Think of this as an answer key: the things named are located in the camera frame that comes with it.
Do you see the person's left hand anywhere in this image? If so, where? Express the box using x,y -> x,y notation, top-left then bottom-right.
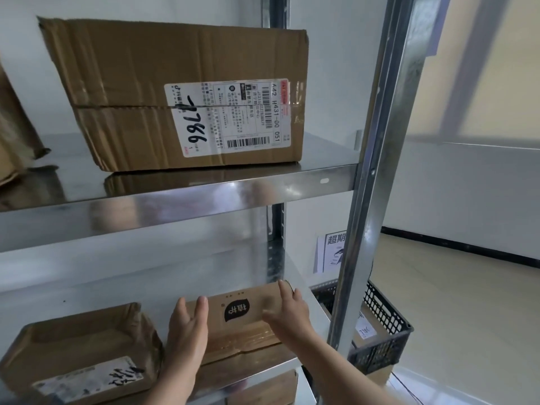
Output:
162,295 -> 210,389

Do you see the person's right hand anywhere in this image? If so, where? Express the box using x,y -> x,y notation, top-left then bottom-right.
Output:
261,280 -> 316,347

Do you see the box 5288 label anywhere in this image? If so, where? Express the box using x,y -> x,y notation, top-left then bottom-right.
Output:
184,282 -> 298,367

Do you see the cardboard box with glass symbol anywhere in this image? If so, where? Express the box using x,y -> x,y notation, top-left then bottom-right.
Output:
352,303 -> 379,350

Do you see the black plastic crate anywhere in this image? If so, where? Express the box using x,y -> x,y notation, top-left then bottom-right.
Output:
312,280 -> 415,375

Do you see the line-drawing printed cardboard box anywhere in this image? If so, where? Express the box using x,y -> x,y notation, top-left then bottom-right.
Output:
364,364 -> 397,388

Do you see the brown parcel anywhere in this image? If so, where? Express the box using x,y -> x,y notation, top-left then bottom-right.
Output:
0,302 -> 164,405

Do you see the metal shelving rack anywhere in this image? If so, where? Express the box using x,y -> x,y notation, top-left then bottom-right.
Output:
0,0 -> 450,405

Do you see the tape-wrapped cubic cardboard box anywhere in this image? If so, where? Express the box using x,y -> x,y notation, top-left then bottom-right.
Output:
0,62 -> 52,187

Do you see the cardboard box with handwritten label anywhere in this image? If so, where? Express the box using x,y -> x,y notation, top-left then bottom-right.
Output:
37,16 -> 310,173

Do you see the person's right forearm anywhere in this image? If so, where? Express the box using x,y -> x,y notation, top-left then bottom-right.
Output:
291,326 -> 406,405

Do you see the person's left forearm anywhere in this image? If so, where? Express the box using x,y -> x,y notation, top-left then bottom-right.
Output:
141,373 -> 197,405

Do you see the white printed notice sheet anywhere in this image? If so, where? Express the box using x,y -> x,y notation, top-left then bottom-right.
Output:
314,231 -> 349,275

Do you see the dark-framed window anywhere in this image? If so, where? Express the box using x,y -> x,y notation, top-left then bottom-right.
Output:
404,0 -> 540,148

